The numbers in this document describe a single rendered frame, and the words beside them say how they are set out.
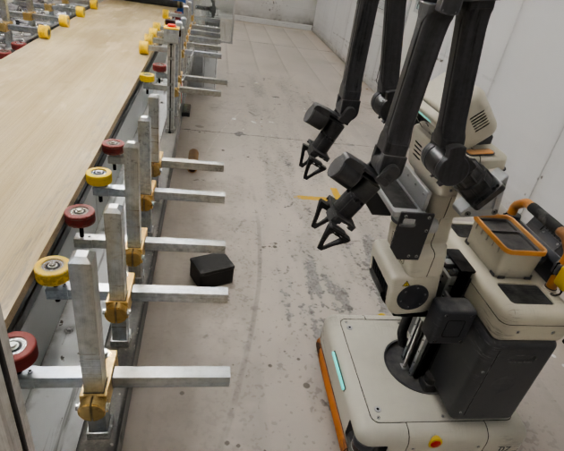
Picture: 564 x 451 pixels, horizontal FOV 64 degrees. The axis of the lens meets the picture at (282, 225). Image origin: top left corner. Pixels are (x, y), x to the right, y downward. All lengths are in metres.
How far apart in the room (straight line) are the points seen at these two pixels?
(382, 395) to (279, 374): 0.53
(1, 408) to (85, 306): 0.36
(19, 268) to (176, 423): 0.99
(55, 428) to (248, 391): 1.00
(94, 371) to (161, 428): 1.03
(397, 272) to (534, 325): 0.43
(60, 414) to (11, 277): 0.34
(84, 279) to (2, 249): 0.52
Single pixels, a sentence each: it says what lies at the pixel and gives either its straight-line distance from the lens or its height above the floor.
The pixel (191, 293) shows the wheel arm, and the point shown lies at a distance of 1.17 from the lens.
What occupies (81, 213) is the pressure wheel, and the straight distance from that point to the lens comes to 1.38.
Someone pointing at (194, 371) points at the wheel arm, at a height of 0.83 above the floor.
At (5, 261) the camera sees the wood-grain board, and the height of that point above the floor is 0.90.
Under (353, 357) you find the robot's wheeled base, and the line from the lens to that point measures 1.89.
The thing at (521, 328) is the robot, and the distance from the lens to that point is 1.56.
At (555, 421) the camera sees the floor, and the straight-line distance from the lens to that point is 2.52.
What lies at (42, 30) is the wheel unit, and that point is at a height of 0.95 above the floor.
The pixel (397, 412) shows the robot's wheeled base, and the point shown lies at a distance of 1.78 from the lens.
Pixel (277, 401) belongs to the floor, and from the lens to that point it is 2.04.
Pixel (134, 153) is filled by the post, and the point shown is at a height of 1.12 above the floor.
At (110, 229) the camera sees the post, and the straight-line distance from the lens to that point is 1.03.
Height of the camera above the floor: 1.61
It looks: 31 degrees down
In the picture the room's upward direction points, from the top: 10 degrees clockwise
